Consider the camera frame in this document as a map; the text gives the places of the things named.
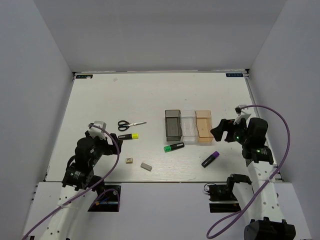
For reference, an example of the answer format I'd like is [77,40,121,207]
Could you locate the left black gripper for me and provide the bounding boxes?
[85,130,123,166]

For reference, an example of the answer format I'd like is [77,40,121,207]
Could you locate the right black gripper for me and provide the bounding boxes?
[210,116,251,145]

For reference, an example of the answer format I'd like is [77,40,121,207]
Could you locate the yellow highlighter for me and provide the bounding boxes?
[118,133,139,140]

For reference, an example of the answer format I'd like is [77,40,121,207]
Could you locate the black handled scissors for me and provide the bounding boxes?
[117,120,147,132]

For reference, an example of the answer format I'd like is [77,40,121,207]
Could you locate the cream eraser with barcode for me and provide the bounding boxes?
[125,157,133,164]

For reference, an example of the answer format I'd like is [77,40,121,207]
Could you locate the purple highlighter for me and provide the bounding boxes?
[201,151,220,168]

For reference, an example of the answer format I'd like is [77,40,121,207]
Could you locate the grey eraser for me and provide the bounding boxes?
[140,162,153,172]

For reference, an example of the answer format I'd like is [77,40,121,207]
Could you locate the green highlighter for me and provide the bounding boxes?
[163,142,185,153]

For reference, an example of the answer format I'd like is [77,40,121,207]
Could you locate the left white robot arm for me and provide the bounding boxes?
[32,125,123,240]

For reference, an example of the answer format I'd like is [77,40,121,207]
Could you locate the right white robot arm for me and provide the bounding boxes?
[210,117,296,240]

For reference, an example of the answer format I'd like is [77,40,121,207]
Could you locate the orange container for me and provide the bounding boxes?
[195,110,214,145]

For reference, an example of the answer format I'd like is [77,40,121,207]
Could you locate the clear container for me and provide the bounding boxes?
[180,110,199,145]

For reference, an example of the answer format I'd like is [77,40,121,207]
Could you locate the dark grey container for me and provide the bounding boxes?
[165,109,182,142]

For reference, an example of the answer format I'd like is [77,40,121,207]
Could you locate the left blue corner label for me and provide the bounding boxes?
[75,74,93,79]

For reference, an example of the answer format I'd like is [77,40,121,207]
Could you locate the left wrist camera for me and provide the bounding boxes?
[88,121,107,141]

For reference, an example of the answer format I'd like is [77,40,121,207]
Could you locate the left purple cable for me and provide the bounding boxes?
[23,124,121,238]

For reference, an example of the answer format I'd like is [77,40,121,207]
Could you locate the purple cable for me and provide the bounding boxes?
[23,124,121,238]
[206,104,291,240]

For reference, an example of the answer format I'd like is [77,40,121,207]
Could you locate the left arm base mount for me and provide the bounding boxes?
[88,184,122,213]

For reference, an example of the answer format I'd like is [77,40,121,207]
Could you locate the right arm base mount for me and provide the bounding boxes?
[203,183,241,213]

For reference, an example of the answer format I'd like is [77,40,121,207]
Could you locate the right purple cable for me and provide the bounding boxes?
[206,104,291,240]

